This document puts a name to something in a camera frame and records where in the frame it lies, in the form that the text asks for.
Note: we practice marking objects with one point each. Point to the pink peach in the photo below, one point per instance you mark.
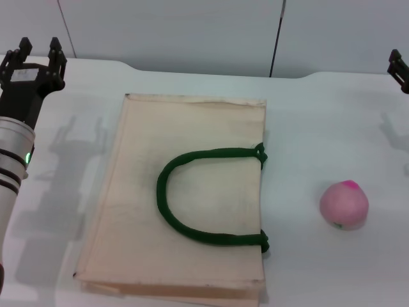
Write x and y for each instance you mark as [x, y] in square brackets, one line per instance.
[344, 204]

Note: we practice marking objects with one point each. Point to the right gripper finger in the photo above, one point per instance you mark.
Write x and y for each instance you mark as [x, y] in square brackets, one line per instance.
[399, 68]

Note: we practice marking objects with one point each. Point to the black vertical wall strip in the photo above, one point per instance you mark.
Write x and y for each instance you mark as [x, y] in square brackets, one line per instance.
[276, 41]

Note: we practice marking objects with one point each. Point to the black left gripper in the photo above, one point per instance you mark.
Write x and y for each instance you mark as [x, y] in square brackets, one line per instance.
[27, 86]

